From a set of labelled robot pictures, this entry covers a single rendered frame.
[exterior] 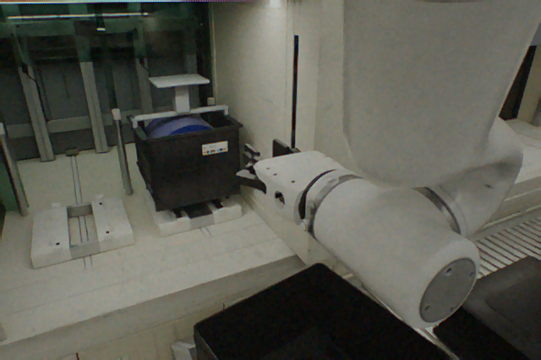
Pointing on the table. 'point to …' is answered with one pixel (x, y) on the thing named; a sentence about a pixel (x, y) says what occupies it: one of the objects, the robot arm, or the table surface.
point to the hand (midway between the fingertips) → (266, 155)
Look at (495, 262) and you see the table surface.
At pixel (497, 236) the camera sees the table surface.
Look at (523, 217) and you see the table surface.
